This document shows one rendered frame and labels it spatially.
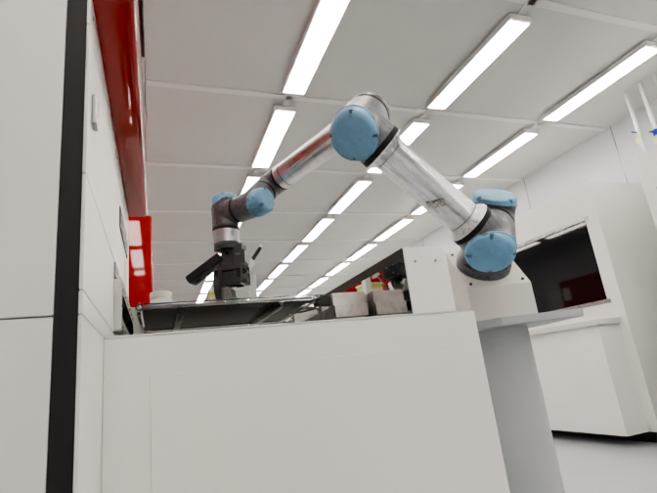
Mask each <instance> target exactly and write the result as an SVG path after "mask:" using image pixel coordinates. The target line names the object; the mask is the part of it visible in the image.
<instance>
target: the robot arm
mask: <svg viewBox="0 0 657 493"><path fill-rule="evenodd" d="M336 154H339V155H340V156H342V157H344V158H345V159H348V160H351V161H353V160H354V161H359V162H360V163H361V164H363V165H364V166H365V167H366V168H378V169H379V170H380V171H381V172H382V173H384V174H385V175H386V176H387V177H388V178H389V179H391V180H392V181H393V182H394V183H395V184H396V185H398V186H399V187H400V188H401V189H402V190H403V191H405V192H406V193H407V194H408V195H409V196H410V197H412V198H413V199H414V200H415V201H416V202H418V203H419V204H420V205H421V206H422V207H423V208H425V209H426V210H427V211H428V212H429V213H430V214H432V215H433V216H434V217H435V218H436V219H437V220H439V221H440V222H441V223H442V224H443V225H444V226H446V227H447V228H448V229H449V230H450V231H451V240H452V241H453V242H454V243H456V244H457V245H458V246H459V247H460V251H459V252H458V255H457V262H456V264H457V267H458V268H459V270H460V271H461V272H462V273H463V274H464V275H466V276H468V277H470V278H473V279H477V280H482V281H496V280H500V279H503V278H505V277H506V276H508V274H509V273H510V270H511V265H512V261H513V260H514V258H515V255H516V251H517V240H516V232H515V210H516V207H517V196H516V195H515V194H513V193H511V192H508V191H504V190H499V189H481V190H477V191H475V192H474V193H473V194H472V196H471V200H470V199H469V198H468V197H467V196H465V195H464V194H463V193H462V192H461V191H460V190H458V189H457V188H456V187H455V186H454V185H453V184H452V183H450V182H449V181H448V180H447V179H446V178H445V177H444V176H442V175H441V174H440V173H439V172H438V171H437V170H436V169H434V168H433V167H432V166H431V165H430V164H429V163H427V162H426V161H425V160H424V159H423V158H422V157H420V156H419V155H418V154H417V153H416V152H415V151H414V150H412V149H411V148H410V147H409V146H408V145H407V144H406V143H404V142H403V141H402V140H401V135H400V129H399V128H398V127H397V126H396V125H394V124H393V123H392V122H391V121H390V109H389V107H388V105H387V103H386V102H385V100H384V99H383V98H381V97H380V96H379V95H377V94H375V93H371V92H365V93H361V94H358V95H356V96H355V97H353V98H352V99H351V100H350V101H349V102H348V103H347V104H346V105H345V106H344V107H343V108H342V109H340V110H339V111H338V113H337V114H336V115H335V117H334V119H333V121H332V123H331V124H329V125H328V126H327V127H326V128H324V129H323V130H322V131H320V132H319V133H318V134H316V135H315V136H314V137H312V138H311V139H310V140H309V141H307V142H306V143H305V144H303V145H302V146H301V147H299V148H298V149H297V150H295V151H294V152H293V153H292V154H290V155H289V156H288V157H286V158H285V159H283V160H282V161H281V162H279V163H278V164H277V165H275V166H274V167H273V168H272V169H269V170H268V171H266V172H264V173H263V174H262V176H261V177H260V178H259V179H258V180H257V181H256V182H255V183H254V184H253V185H252V186H251V187H250V188H249V189H248V190H247V191H246V192H245V193H243V194H241V195H238V196H236V195H235V194H233V193H228V192H223V193H218V194H215V195H214V196H213V197H212V199H211V215H212V238H213V245H214V252H216V254H214V255H213V256H212V257H210V258H209V259H208V260H206V261H205V262H204V263H202V264H201V265H200V266H199V267H198V268H197V269H195V270H194V271H193V272H191V273H190V274H189V275H187V276H186V280H187V281H188V283H189V284H192V285H194V286H196V285H198V284H199V283H200V282H201V281H203V280H204V279H205V278H207V277H208V276H209V275H211V274H212V273H213V281H214V283H213V286H214V293H215V298H216V299H230V298H238V297H237V296H236V291H235V290H233V289H232V288H234V287H237V288H243V287H244V286H248V285H250V274H249V267H248V263H247V262H245V259H244V251H245V250H246V246H244V245H243V244H242V243H240V228H239V223H241V222H244V221H247V220H250V219H253V218H256V217H261V216H264V215H265V214H267V213H269V212H271V211H272V210H273V209H274V204H275V201H274V199H275V198H276V197H277V196H278V195H279V194H281V193H282V192H284V191H285V190H286V189H288V188H289V187H290V186H292V185H293V184H295V183H296V182H298V181H299V180H300V179H302V178H303V177H305V176H306V175H308V174H309V173H310V172H312V171H313V170H315V169H316V168H317V167H319V166H320V165H322V164H323V163H325V162H326V161H327V160H329V159H330V158H332V157H333V156H335V155H336ZM219 253H221V254H219ZM245 263H247V264H245Z"/></svg>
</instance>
